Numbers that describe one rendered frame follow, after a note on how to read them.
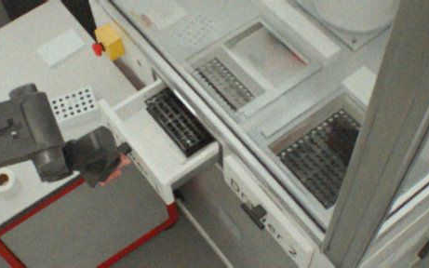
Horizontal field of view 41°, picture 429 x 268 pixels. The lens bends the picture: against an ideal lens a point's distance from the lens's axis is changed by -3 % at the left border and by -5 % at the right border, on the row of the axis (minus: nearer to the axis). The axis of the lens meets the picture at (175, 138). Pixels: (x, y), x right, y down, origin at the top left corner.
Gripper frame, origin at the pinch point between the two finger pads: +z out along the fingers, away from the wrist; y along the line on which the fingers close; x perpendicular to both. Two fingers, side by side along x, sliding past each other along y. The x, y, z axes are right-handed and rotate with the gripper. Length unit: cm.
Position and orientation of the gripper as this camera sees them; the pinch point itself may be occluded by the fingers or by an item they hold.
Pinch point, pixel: (122, 166)
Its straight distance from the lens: 135.5
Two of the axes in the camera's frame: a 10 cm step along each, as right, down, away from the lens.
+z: 5.4, 1.4, 8.3
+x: -5.7, -6.7, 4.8
